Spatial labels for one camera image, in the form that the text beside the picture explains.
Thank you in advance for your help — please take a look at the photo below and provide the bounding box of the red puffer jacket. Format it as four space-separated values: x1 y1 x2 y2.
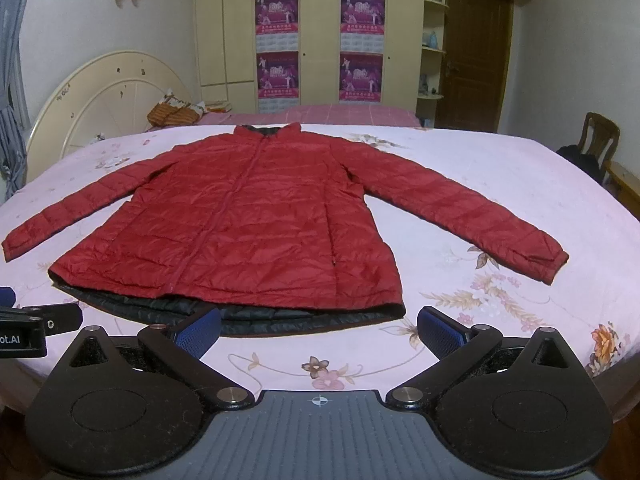
2 124 567 337

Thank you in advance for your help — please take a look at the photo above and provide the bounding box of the cream round headboard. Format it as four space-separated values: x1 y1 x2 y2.
26 50 191 182

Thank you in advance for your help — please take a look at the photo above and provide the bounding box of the orange patterned pillow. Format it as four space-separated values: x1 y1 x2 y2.
146 89 206 128

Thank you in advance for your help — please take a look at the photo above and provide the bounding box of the wooden chair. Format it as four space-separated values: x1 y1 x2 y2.
556 112 620 184

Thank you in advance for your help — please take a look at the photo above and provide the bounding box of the pink checkered mattress cover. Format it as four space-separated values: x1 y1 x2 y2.
198 104 421 128

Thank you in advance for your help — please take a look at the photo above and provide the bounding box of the lower right purple poster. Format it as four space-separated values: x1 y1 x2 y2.
338 52 383 103

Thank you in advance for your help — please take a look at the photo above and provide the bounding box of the purple poster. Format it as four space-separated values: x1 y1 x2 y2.
341 0 385 36
338 52 383 103
255 0 298 36
256 51 299 100

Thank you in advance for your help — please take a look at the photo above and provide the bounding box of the lower left purple poster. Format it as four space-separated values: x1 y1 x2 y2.
256 51 299 100

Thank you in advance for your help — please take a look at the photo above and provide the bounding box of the corner open shelf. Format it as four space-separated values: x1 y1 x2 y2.
416 0 448 128

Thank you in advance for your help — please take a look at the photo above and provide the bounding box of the grey curtain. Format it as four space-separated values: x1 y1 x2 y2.
1 0 29 200

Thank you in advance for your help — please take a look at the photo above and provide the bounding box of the brown wooden door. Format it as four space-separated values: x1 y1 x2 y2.
435 0 513 132

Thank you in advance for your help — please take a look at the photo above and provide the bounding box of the upper left purple poster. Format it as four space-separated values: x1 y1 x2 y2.
255 0 298 36

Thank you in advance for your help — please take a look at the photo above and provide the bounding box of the upper right purple poster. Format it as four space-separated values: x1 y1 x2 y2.
341 0 385 36

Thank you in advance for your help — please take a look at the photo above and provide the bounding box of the cream wardrobe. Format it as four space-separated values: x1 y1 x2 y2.
195 0 423 113

